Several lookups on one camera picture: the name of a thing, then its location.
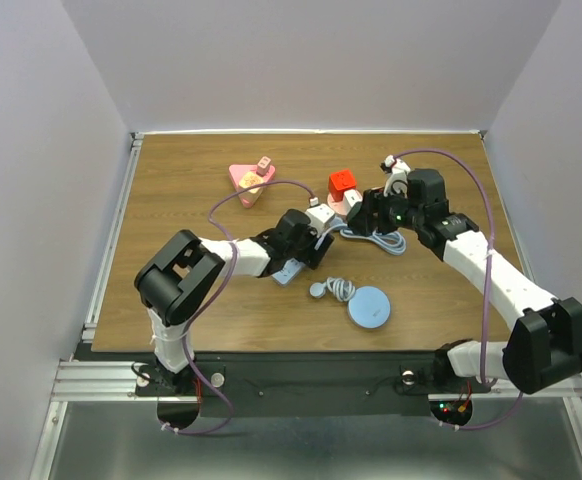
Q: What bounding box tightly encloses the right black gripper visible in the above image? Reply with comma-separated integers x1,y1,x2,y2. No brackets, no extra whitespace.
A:
346,181,424,237

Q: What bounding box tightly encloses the blue power strip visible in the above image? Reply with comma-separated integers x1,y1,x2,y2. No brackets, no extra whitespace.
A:
272,217,407,288

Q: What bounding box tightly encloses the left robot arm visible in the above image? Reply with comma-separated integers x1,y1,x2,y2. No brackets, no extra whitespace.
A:
134,204,336,394

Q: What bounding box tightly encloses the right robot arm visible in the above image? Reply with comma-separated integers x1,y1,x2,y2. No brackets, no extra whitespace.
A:
346,169,582,394

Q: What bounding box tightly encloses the white charger adapter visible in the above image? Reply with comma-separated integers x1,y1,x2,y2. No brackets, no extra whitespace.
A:
342,189,362,214

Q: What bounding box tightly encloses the red cube socket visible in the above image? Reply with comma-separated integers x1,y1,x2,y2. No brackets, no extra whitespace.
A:
328,169,357,202

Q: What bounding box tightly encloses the small pink charger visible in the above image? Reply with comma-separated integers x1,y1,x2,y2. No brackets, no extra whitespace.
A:
256,156,272,177

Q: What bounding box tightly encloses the blue round socket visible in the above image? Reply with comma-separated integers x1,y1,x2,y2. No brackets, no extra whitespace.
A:
309,277,391,330

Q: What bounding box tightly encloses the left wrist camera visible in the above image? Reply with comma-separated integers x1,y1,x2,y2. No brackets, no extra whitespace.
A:
305,203,336,234

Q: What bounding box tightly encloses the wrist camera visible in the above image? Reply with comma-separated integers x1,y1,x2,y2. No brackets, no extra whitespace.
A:
380,155,411,197
305,203,336,234

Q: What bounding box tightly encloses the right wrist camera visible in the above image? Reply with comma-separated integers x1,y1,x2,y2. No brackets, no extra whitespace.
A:
380,155,411,197

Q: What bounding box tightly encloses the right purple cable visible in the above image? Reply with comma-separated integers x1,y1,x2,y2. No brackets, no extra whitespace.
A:
395,148,525,432

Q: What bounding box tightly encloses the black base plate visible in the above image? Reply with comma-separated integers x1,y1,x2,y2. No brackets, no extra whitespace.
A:
132,350,487,418

